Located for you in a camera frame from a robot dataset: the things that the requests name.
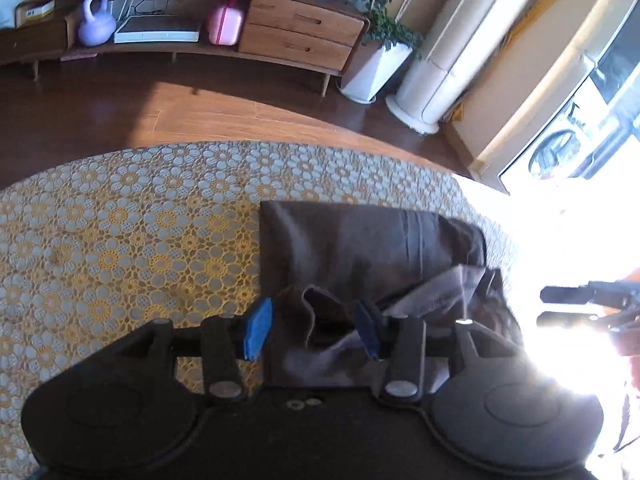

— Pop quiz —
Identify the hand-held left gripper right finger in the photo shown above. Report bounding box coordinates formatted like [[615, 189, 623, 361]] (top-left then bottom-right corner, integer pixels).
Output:
[[354, 300, 521, 405]]

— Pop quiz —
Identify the white flat box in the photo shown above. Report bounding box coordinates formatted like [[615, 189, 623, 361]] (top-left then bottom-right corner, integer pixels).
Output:
[[114, 15, 202, 44]]

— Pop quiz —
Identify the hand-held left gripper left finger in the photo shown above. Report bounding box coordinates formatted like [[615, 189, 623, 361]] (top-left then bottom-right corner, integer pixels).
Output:
[[107, 297, 273, 405]]

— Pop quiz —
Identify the small cream box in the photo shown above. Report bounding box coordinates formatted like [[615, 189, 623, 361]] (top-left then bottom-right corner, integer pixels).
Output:
[[15, 0, 57, 28]]

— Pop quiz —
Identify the green plant white planter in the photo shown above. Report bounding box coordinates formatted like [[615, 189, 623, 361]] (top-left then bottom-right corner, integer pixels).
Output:
[[340, 0, 426, 105]]

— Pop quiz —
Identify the gold white lace tablecloth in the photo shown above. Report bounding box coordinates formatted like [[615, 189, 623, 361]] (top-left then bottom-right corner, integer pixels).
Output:
[[0, 141, 531, 466]]

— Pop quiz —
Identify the purple kettlebell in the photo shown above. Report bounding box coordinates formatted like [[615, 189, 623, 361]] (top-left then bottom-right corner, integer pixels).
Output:
[[77, 0, 118, 47]]

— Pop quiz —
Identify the grey washing machine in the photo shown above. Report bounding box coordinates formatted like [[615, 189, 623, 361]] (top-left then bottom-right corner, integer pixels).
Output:
[[500, 75, 640, 181]]

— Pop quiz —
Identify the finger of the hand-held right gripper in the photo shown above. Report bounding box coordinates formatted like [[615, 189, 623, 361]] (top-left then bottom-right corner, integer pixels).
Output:
[[540, 280, 640, 307], [536, 310, 640, 333]]

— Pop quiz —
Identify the brown t-shirt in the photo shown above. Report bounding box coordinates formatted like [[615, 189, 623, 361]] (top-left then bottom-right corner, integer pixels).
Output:
[[259, 200, 523, 391]]

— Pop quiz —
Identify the white standing air conditioner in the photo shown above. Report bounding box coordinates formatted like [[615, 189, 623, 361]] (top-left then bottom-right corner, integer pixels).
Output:
[[385, 0, 551, 136]]

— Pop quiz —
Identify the pink case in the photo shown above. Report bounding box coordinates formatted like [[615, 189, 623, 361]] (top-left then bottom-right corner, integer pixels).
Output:
[[206, 0, 246, 46]]

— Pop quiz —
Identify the wooden tv console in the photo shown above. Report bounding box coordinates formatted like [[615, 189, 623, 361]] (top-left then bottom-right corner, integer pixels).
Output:
[[0, 0, 371, 98]]

